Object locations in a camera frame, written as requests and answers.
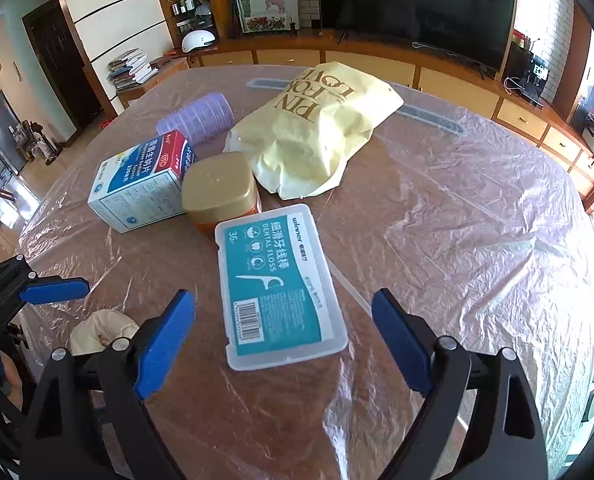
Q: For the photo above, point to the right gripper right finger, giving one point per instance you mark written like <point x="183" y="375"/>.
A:
<point x="503" y="437"/>

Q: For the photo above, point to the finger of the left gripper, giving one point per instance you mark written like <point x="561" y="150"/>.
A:
<point x="32" y="282"/>

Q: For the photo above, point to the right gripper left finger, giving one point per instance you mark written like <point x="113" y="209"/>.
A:
<point x="77" y="395"/>

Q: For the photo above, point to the paper ball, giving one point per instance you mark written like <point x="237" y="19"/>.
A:
<point x="99" y="330"/>

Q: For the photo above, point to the blue white medicine box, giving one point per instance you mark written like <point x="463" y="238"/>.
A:
<point x="142" y="185"/>

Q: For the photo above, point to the gold lid cream jar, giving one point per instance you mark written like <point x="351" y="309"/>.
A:
<point x="217" y="189"/>

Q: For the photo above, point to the dental floss plastic box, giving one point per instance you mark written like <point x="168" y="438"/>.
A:
<point x="279" y="302"/>

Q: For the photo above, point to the yellow plastic bag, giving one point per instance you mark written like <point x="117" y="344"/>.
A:
<point x="299" y="143"/>

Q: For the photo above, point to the stack of books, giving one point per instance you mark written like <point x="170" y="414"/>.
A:
<point x="130" y="69"/>

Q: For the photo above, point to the small wooden side table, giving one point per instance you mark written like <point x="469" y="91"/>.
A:
<point x="126" y="97"/>

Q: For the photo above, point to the white helmet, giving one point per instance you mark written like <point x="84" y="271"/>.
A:
<point x="197" y="39"/>

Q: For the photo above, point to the grey table edge guard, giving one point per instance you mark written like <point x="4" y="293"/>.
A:
<point x="405" y="110"/>

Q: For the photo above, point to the wooden sideboard cabinet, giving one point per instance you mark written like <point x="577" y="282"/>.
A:
<point x="445" y="78"/>

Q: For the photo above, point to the black coffee machine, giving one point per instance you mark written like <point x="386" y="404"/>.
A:
<point x="526" y="74"/>

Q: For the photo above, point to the black flat television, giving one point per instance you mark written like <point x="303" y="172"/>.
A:
<point x="474" y="29"/>

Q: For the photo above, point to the animal picture frame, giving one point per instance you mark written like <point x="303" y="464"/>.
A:
<point x="272" y="16"/>

